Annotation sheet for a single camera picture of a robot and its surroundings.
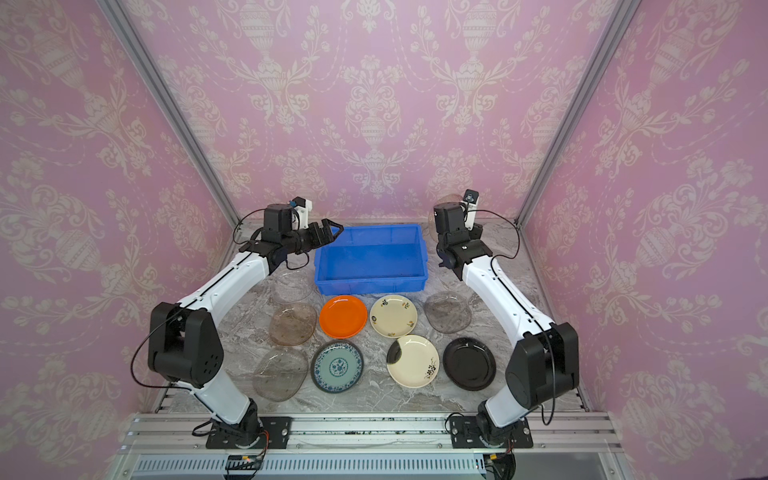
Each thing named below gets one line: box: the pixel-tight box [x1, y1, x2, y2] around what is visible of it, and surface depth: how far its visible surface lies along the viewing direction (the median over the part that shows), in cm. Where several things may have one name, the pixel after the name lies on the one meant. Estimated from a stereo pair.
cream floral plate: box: [369, 294, 418, 339], surface depth 96 cm
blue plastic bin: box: [314, 224, 428, 295], surface depth 111 cm
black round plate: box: [442, 337, 497, 391], surface depth 85 cm
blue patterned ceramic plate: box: [310, 339, 364, 394], surface depth 86 cm
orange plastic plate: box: [319, 295, 368, 339], surface depth 95 cm
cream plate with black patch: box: [386, 334, 440, 389], surface depth 87 cm
